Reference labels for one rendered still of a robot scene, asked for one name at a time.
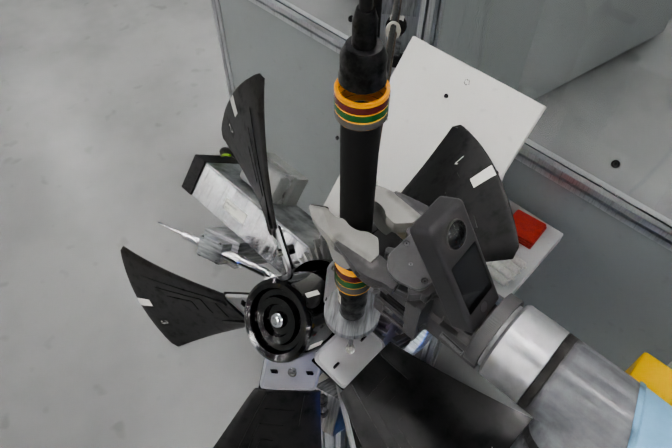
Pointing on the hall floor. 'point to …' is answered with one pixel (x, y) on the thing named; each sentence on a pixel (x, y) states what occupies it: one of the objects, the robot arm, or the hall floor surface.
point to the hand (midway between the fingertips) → (336, 196)
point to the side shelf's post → (431, 351)
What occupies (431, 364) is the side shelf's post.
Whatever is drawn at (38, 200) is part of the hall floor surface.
